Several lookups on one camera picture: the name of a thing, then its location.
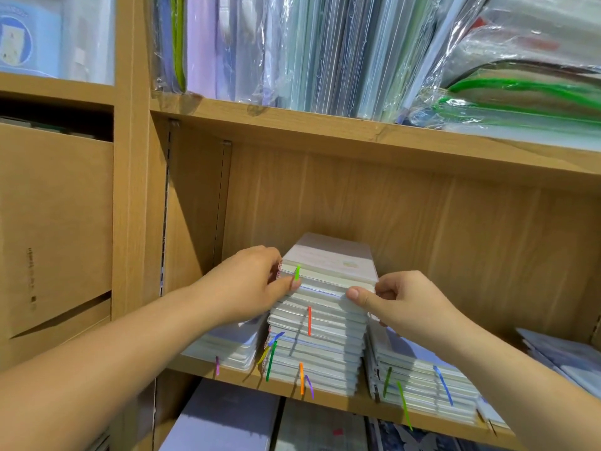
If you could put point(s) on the person's left forearm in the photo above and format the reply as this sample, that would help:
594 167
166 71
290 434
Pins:
94 380

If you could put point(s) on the blue butterfly cover notebook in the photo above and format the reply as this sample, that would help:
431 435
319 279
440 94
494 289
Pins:
413 438

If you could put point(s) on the stack of sage cover notebooks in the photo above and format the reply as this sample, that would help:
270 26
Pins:
324 343

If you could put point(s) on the blue white packaged items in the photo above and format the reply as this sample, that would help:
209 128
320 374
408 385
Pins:
52 34

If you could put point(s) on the stack of green edged packets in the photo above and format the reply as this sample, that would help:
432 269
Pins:
526 79

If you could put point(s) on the person's right forearm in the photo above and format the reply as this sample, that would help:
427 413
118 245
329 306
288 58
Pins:
535 390

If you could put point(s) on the large plain lilac notebook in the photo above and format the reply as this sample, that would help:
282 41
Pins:
221 418

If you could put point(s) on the person's left hand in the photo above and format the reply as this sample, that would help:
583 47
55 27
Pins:
244 286

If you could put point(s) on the row of plastic wrapped folders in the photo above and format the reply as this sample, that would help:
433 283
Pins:
310 51

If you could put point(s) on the lilac cover notebook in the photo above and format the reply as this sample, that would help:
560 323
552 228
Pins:
230 347

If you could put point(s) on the pile of small notebooks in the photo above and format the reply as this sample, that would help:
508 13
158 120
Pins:
568 357

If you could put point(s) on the person's right hand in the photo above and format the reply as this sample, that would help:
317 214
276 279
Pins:
413 310

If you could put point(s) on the wooden shelf unit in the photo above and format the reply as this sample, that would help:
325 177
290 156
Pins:
376 136

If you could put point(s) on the stack of sky photo notebooks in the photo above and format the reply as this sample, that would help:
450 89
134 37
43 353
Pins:
418 376

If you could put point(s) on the pastel grid pattern notebook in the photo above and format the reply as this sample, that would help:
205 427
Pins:
319 429

